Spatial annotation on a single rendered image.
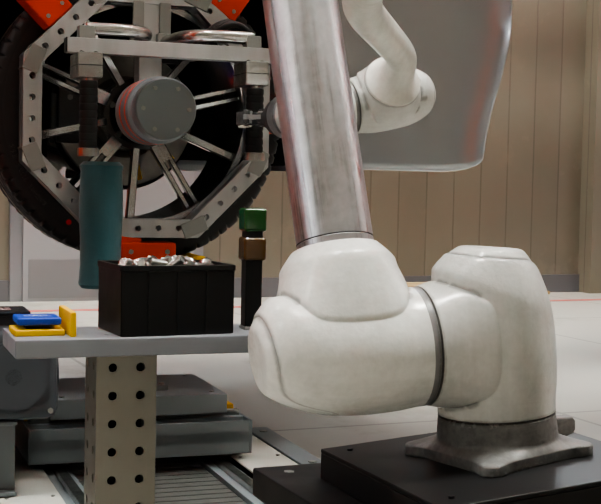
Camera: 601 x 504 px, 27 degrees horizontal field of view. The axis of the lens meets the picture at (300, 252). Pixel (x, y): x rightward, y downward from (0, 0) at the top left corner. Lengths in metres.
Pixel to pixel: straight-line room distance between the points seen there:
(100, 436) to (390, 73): 0.79
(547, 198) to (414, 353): 7.09
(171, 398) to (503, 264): 1.38
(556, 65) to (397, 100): 6.44
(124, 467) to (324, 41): 0.83
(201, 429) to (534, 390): 1.35
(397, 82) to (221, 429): 0.99
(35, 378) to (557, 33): 6.58
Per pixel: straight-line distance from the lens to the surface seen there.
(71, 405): 2.79
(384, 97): 2.24
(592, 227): 8.64
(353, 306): 1.52
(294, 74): 1.64
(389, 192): 8.00
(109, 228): 2.58
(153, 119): 2.58
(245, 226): 2.15
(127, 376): 2.09
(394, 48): 2.11
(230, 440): 2.86
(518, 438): 1.61
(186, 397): 2.84
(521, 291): 1.59
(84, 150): 2.47
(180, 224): 2.74
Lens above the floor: 0.71
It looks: 3 degrees down
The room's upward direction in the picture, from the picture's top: 1 degrees clockwise
